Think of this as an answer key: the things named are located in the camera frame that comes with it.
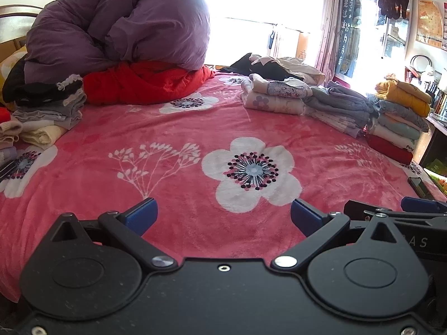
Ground folded garment with purple flower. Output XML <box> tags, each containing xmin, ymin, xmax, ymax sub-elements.
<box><xmin>241</xmin><ymin>92</ymin><xmax>307</xmax><ymax>116</ymax></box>

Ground dark blue hanging banner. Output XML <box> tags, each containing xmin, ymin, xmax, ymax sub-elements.
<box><xmin>333</xmin><ymin>0</ymin><xmax>361</xmax><ymax>77</ymax></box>

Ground purple duvet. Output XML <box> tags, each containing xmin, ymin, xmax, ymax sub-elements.
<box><xmin>24</xmin><ymin>0</ymin><xmax>211</xmax><ymax>84</ymax></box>

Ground blue denim folded garment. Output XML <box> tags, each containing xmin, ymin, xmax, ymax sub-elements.
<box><xmin>372</xmin><ymin>99</ymin><xmax>430</xmax><ymax>133</ymax></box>

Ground black folded garment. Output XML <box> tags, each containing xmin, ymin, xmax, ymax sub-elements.
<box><xmin>2</xmin><ymin>59</ymin><xmax>82</xmax><ymax>107</ymax></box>

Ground cardboard box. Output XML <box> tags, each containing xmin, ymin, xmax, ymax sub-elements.
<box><xmin>297</xmin><ymin>31</ymin><xmax>312</xmax><ymax>58</ymax></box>

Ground beige pink folded garment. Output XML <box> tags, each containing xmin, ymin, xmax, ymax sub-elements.
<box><xmin>0</xmin><ymin>119</ymin><xmax>23</xmax><ymax>151</ymax></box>

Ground red quilt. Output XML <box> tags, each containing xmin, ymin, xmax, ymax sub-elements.
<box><xmin>83</xmin><ymin>60</ymin><xmax>216</xmax><ymax>105</ymax></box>

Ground pink floral blanket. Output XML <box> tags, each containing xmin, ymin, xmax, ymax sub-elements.
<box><xmin>0</xmin><ymin>66</ymin><xmax>447</xmax><ymax>304</ymax></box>

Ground orange wall poster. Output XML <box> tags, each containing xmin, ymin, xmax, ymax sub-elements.
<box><xmin>415</xmin><ymin>0</ymin><xmax>445</xmax><ymax>49</ymax></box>

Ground row of books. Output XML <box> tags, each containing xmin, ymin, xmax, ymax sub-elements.
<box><xmin>405</xmin><ymin>64</ymin><xmax>447</xmax><ymax>126</ymax></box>

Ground glass display cabinet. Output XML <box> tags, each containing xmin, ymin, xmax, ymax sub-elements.
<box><xmin>349</xmin><ymin>0</ymin><xmax>413</xmax><ymax>89</ymax></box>

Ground green box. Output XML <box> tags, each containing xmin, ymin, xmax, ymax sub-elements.
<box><xmin>424</xmin><ymin>159</ymin><xmax>447</xmax><ymax>183</ymax></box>

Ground yellow folded garment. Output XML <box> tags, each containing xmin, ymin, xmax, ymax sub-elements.
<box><xmin>375</xmin><ymin>80</ymin><xmax>432</xmax><ymax>118</ymax></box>

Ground white bag with black handle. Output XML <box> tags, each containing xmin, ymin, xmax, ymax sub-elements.
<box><xmin>410</xmin><ymin>55</ymin><xmax>436</xmax><ymax>85</ymax></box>

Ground wooden headboard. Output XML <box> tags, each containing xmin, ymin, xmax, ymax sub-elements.
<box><xmin>0</xmin><ymin>5</ymin><xmax>39</xmax><ymax>63</ymax></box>

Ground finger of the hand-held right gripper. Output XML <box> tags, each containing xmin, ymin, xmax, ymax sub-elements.
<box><xmin>401</xmin><ymin>196</ymin><xmax>447</xmax><ymax>216</ymax></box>
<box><xmin>344</xmin><ymin>200</ymin><xmax>402</xmax><ymax>221</ymax></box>

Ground red folded garment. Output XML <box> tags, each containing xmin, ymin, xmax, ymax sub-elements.
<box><xmin>365</xmin><ymin>134</ymin><xmax>414</xmax><ymax>165</ymax></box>

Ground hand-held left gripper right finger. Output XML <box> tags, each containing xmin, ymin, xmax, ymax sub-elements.
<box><xmin>272</xmin><ymin>198</ymin><xmax>399</xmax><ymax>271</ymax></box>

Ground grey folded jeans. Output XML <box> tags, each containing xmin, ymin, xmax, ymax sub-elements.
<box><xmin>303</xmin><ymin>87</ymin><xmax>379</xmax><ymax>120</ymax></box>

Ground pink curtain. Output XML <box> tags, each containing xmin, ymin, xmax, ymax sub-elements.
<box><xmin>316</xmin><ymin>0</ymin><xmax>346</xmax><ymax>77</ymax></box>

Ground mint folded garment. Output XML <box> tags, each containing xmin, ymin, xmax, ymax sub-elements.
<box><xmin>377</xmin><ymin>113</ymin><xmax>423</xmax><ymax>141</ymax></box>

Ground grey garment with ruffled trim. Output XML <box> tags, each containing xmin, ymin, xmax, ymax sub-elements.
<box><xmin>12</xmin><ymin>74</ymin><xmax>87</xmax><ymax>130</ymax></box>

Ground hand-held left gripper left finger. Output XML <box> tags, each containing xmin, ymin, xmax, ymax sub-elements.
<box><xmin>52</xmin><ymin>197</ymin><xmax>179</xmax><ymax>273</ymax></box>

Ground cream folded garment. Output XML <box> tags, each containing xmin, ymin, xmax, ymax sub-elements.
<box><xmin>21</xmin><ymin>125</ymin><xmax>68</xmax><ymax>148</ymax></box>

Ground white folded garment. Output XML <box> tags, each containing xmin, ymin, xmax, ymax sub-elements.
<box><xmin>367</xmin><ymin>122</ymin><xmax>418</xmax><ymax>151</ymax></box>

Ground black and beige clothes heap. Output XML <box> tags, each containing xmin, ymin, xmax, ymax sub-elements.
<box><xmin>249</xmin><ymin>55</ymin><xmax>326</xmax><ymax>86</ymax></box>

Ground striped lavender folded garment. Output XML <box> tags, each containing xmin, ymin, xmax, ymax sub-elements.
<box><xmin>0</xmin><ymin>146</ymin><xmax>27</xmax><ymax>183</ymax></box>

